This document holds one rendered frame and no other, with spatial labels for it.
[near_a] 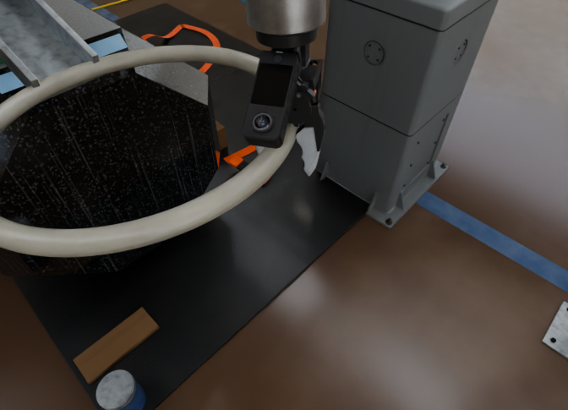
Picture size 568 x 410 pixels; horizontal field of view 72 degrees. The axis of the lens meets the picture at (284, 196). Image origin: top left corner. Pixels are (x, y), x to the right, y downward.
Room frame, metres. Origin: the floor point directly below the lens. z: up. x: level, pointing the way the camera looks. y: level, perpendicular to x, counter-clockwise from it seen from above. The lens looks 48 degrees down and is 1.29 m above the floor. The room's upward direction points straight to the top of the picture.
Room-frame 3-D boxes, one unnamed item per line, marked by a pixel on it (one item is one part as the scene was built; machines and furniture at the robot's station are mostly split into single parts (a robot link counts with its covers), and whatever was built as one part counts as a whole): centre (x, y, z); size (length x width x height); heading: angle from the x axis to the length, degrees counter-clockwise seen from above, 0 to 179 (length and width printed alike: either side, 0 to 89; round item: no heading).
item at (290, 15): (0.46, 0.00, 1.10); 0.10 x 0.09 x 0.05; 77
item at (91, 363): (0.50, 0.54, 0.02); 0.25 x 0.10 x 0.01; 136
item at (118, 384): (0.33, 0.46, 0.08); 0.10 x 0.10 x 0.13
